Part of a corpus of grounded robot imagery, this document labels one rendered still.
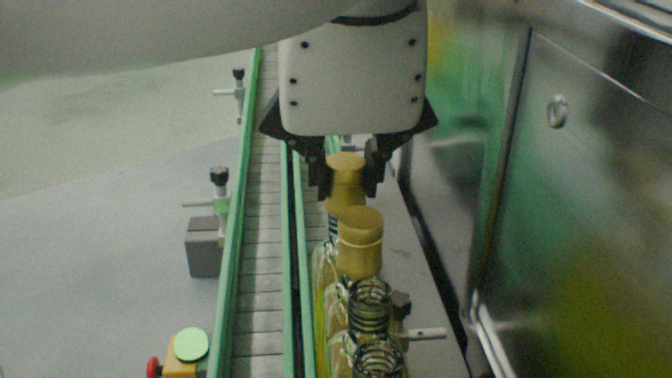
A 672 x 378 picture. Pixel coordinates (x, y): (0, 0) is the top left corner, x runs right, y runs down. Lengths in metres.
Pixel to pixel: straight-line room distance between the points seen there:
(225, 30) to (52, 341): 0.84
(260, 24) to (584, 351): 0.29
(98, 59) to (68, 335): 0.83
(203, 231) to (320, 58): 0.67
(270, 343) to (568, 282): 0.41
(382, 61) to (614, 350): 0.22
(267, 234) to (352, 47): 0.57
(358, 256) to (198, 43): 0.26
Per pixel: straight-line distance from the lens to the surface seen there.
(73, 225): 1.24
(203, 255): 0.97
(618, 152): 0.33
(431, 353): 0.69
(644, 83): 0.30
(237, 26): 0.16
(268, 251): 0.84
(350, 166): 0.43
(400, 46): 0.35
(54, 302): 1.05
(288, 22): 0.17
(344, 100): 0.37
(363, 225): 0.39
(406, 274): 0.80
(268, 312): 0.73
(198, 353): 0.76
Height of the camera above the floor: 1.38
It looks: 31 degrees down
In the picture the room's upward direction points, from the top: straight up
